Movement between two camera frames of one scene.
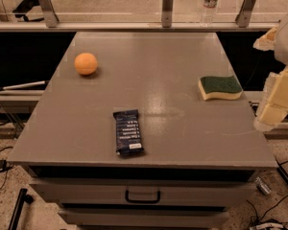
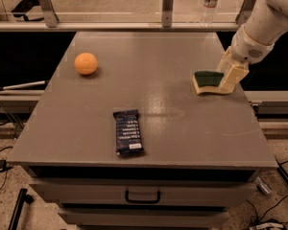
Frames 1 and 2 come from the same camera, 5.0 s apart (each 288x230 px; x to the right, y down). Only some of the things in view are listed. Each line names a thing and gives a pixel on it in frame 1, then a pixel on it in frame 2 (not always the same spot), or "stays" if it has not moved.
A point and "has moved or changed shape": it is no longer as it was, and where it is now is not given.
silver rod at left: x=20 y=85 stays
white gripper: x=287 y=40 -> x=248 y=49
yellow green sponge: x=220 y=87 has moved or changed shape
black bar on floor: x=22 y=197 stays
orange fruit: x=85 y=63 stays
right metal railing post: x=243 y=17 stays
